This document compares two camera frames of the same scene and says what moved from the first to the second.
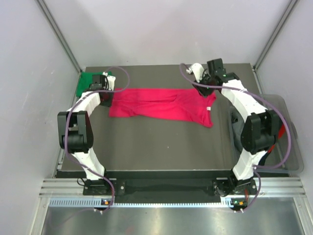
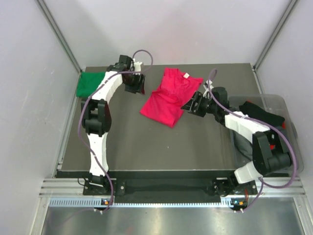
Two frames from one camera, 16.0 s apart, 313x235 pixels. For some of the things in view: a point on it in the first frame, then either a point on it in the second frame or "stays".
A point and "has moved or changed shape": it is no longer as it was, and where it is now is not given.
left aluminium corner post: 60,35 stays
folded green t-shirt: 85,81 stays
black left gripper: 108,103 -> 138,87
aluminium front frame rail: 271,188 stays
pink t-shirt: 176,104 has moved or changed shape
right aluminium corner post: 284,19 stays
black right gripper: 202,91 -> 197,98
